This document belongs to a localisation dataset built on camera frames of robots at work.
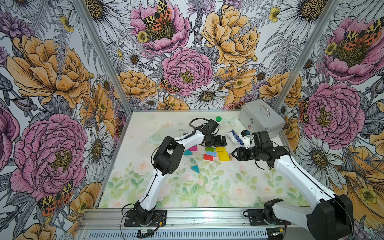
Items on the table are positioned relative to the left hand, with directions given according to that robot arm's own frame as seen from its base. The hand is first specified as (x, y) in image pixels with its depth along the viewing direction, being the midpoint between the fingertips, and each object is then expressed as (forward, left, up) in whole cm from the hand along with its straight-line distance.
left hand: (219, 147), depth 98 cm
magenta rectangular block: (-16, +16, +24) cm, 33 cm away
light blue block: (-4, +5, -1) cm, 6 cm away
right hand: (-12, -7, +11) cm, 18 cm away
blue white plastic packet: (+8, -10, +1) cm, 13 cm away
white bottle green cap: (+19, -1, +6) cm, 20 cm away
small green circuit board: (-44, +41, -6) cm, 60 cm away
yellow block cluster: (-4, -2, -2) cm, 5 cm away
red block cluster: (-6, +7, -3) cm, 9 cm away
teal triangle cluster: (-3, +20, -1) cm, 21 cm away
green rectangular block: (0, +6, -2) cm, 6 cm away
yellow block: (0, -1, -2) cm, 2 cm away
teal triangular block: (-13, +15, -1) cm, 20 cm away
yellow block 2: (-8, -3, -2) cm, 8 cm away
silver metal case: (+17, -26, +12) cm, 33 cm away
